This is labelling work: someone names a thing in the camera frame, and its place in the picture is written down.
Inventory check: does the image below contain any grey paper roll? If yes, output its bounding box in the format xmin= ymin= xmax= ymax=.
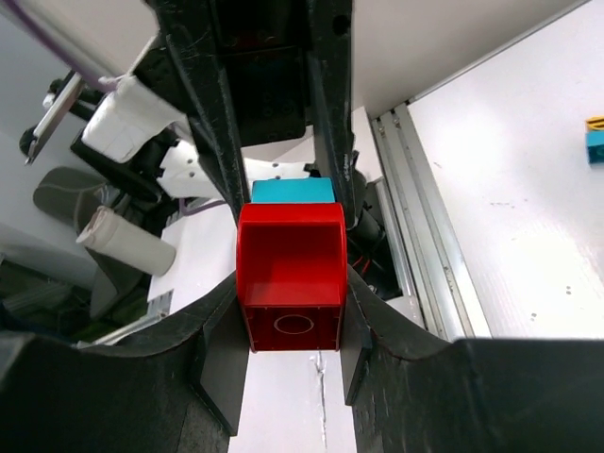
xmin=76 ymin=206 xmax=176 ymax=277

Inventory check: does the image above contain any yellow striped lego piece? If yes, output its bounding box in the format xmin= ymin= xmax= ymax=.
xmin=585 ymin=115 xmax=604 ymax=131

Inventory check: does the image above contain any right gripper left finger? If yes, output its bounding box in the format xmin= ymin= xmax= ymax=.
xmin=1 ymin=277 xmax=249 ymax=452

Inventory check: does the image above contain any aluminium frame rail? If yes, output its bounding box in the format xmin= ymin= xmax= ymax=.
xmin=372 ymin=105 xmax=492 ymax=341

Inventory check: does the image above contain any teal lego brick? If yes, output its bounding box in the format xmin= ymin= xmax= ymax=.
xmin=585 ymin=130 xmax=604 ymax=165

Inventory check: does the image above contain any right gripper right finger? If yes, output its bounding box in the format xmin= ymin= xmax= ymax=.
xmin=340 ymin=272 xmax=603 ymax=452

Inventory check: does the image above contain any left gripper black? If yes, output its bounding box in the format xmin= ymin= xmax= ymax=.
xmin=155 ymin=0 xmax=356 ymax=222

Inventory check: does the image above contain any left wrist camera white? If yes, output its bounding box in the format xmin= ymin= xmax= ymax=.
xmin=81 ymin=75 xmax=185 ymax=163

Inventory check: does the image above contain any red flower lego brick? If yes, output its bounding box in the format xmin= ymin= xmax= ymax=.
xmin=236 ymin=203 xmax=347 ymax=352

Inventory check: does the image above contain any small teal lego cube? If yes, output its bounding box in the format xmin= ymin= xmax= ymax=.
xmin=251 ymin=177 xmax=335 ymax=204

